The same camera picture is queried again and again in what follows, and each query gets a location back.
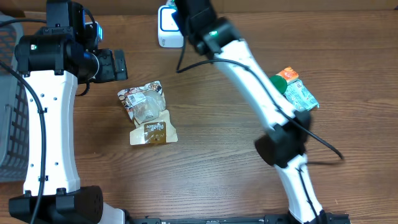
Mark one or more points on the green lid white jar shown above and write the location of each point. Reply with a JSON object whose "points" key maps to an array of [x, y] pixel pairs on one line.
{"points": [[280, 83]]}

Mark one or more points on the mint green packet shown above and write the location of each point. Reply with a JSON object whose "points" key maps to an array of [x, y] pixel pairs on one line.
{"points": [[300, 97]]}

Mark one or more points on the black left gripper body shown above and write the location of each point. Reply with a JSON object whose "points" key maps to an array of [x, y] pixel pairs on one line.
{"points": [[108, 70]]}

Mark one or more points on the grey plastic mesh basket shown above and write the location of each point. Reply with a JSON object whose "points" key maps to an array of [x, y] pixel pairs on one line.
{"points": [[14, 111]]}

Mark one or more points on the white barcode scanner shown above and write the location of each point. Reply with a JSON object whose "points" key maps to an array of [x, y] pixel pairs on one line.
{"points": [[169, 35]]}

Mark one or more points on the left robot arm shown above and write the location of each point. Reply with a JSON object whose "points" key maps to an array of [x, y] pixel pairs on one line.
{"points": [[51, 64]]}

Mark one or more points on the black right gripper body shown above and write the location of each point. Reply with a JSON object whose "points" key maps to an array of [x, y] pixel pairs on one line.
{"points": [[188, 27]]}

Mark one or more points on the small teal tissue packet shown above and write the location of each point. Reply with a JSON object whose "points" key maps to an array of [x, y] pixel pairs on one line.
{"points": [[171, 3]]}

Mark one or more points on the orange tissue packet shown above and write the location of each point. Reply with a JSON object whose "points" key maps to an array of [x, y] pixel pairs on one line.
{"points": [[289, 75]]}

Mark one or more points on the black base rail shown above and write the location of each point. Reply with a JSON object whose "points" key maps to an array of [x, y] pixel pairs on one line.
{"points": [[326, 218]]}

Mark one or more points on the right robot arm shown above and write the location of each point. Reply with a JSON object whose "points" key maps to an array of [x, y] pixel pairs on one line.
{"points": [[287, 129]]}

